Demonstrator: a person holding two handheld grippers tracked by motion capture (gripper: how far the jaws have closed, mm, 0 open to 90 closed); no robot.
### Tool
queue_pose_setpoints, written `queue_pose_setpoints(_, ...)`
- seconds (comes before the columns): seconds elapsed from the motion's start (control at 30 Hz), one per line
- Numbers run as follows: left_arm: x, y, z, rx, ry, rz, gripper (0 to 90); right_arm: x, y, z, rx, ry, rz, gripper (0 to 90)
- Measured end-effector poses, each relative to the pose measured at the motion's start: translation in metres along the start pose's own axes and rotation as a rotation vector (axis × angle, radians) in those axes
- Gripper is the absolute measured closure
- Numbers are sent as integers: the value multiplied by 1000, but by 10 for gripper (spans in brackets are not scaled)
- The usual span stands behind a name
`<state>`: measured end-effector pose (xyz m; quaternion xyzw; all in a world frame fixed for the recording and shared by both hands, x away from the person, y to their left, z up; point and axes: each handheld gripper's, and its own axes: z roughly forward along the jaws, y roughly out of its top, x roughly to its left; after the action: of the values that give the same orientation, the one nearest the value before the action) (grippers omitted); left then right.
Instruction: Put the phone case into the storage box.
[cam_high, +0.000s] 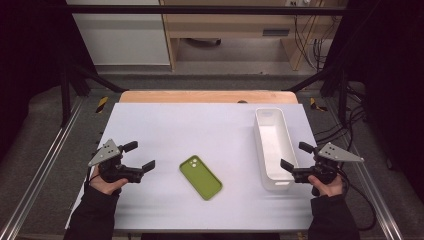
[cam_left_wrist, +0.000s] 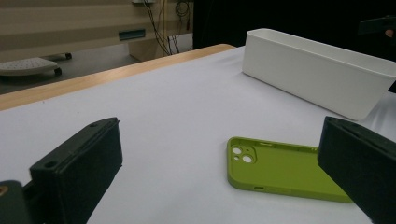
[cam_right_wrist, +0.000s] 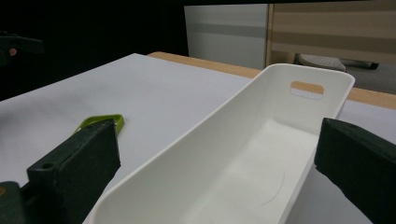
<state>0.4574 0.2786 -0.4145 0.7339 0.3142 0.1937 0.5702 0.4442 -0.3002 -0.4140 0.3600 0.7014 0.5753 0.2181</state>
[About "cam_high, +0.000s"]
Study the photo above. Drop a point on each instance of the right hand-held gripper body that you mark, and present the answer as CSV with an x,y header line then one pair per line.
x,y
321,168

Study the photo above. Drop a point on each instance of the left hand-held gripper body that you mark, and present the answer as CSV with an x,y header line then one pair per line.
x,y
116,171

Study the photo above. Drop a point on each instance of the white plastic bin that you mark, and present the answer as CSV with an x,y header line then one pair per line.
x,y
276,150

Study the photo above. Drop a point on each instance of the green phone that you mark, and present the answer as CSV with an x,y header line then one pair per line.
x,y
200,176

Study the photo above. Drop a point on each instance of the person's left hand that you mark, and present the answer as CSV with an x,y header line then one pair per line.
x,y
106,186

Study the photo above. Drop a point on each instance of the person's right hand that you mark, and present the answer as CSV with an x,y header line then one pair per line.
x,y
328,188

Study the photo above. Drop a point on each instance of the yellow black striped tape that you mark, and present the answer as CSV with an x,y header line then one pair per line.
x,y
102,104
315,104

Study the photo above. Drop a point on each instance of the white table board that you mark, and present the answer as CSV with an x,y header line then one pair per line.
x,y
200,130

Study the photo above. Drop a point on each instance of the wooden table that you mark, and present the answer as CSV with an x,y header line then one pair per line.
x,y
200,96

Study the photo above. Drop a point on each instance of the white cabinet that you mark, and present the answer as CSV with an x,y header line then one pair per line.
x,y
123,40

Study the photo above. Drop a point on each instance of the grey desk label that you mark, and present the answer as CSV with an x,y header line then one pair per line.
x,y
276,32

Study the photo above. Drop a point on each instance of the black object under desk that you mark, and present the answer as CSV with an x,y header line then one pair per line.
x,y
203,42

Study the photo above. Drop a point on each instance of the wooden desk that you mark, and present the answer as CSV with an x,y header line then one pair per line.
x,y
230,25

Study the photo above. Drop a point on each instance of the aluminium rail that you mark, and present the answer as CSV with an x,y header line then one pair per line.
x,y
40,170
376,200

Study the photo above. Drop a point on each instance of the black horizontal frame bar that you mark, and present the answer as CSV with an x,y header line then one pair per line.
x,y
200,10

